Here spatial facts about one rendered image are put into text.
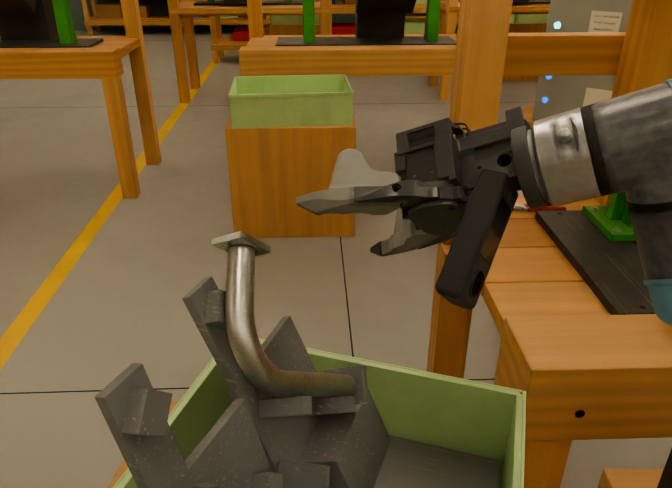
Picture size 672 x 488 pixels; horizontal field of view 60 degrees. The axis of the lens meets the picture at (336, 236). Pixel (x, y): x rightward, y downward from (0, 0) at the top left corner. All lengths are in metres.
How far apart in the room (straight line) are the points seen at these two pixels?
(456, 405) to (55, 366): 1.94
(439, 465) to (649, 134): 0.53
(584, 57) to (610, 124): 1.03
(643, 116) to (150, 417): 0.44
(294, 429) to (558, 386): 0.43
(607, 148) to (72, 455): 1.92
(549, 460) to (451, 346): 0.64
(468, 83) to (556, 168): 0.87
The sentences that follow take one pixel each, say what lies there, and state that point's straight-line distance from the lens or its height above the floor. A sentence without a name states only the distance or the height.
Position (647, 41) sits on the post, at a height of 1.28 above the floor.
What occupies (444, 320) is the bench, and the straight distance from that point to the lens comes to 1.61.
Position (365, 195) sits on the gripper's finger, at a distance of 0.50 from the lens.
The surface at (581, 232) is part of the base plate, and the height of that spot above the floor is 0.90.
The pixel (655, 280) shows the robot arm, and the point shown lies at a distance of 0.53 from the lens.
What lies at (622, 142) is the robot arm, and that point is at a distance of 0.49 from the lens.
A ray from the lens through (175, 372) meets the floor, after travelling 2.35.
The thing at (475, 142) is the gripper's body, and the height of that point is 1.31.
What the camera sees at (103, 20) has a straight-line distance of 10.77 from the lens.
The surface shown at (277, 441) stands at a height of 0.95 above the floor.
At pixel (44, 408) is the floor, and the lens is 2.36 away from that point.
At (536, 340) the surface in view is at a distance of 1.00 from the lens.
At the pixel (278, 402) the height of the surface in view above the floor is 1.01.
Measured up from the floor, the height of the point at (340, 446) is 0.93.
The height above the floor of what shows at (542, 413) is 0.81.
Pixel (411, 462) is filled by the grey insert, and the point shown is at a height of 0.85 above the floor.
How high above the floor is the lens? 1.48
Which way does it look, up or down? 27 degrees down
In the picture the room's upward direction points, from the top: straight up
